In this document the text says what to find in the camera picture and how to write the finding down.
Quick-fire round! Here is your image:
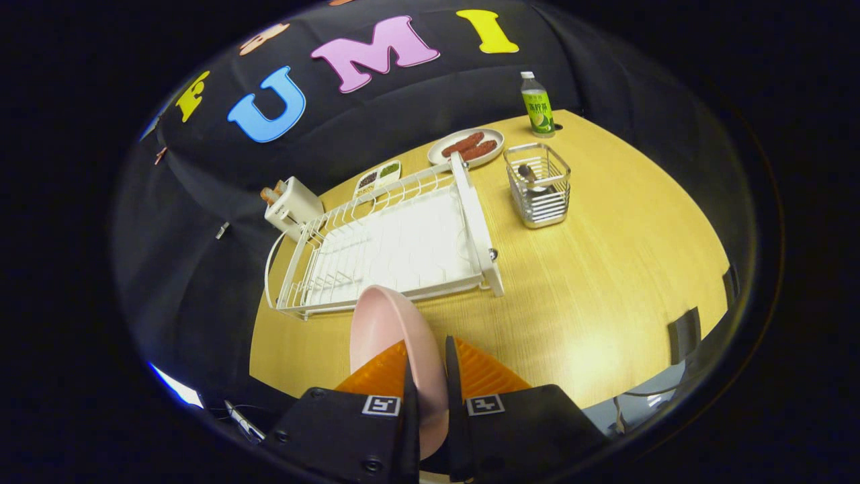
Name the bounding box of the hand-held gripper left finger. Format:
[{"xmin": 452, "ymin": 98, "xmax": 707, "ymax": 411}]
[{"xmin": 259, "ymin": 339, "xmax": 421, "ymax": 484}]

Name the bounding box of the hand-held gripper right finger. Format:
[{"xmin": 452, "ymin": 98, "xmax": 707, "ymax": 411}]
[{"xmin": 445, "ymin": 335, "xmax": 612, "ymax": 484}]

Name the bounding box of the pink plate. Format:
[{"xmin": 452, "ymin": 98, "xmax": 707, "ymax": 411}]
[{"xmin": 349, "ymin": 285, "xmax": 449, "ymax": 461}]

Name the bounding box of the white wire dish rack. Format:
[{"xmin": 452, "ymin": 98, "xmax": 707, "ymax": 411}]
[{"xmin": 265, "ymin": 151, "xmax": 505, "ymax": 321}]

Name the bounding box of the metal wire basket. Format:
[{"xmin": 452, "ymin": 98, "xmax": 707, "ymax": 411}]
[{"xmin": 503, "ymin": 142, "xmax": 572, "ymax": 230}]

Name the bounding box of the dark metal spoon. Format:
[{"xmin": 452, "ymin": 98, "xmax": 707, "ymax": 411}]
[{"xmin": 517, "ymin": 164, "xmax": 549, "ymax": 196}]

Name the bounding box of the white plate with sausages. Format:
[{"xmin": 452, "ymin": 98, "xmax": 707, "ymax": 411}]
[{"xmin": 427, "ymin": 128, "xmax": 505, "ymax": 169}]

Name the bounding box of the bright monitor screen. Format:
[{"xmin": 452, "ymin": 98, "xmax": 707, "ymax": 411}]
[{"xmin": 148, "ymin": 363, "xmax": 204, "ymax": 409}]

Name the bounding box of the white toaster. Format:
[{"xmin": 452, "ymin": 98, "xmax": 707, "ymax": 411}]
[{"xmin": 263, "ymin": 176, "xmax": 325, "ymax": 243}]

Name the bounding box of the white divided tray with beans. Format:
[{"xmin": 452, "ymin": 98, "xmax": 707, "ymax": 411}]
[{"xmin": 354, "ymin": 159, "xmax": 402, "ymax": 199}]

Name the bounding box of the brown sausage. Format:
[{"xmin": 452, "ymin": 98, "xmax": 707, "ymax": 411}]
[
  {"xmin": 441, "ymin": 132, "xmax": 485, "ymax": 158},
  {"xmin": 460, "ymin": 139, "xmax": 499, "ymax": 161}
]

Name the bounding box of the green drink bottle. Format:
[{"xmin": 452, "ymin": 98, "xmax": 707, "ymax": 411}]
[{"xmin": 520, "ymin": 71, "xmax": 556, "ymax": 138}]

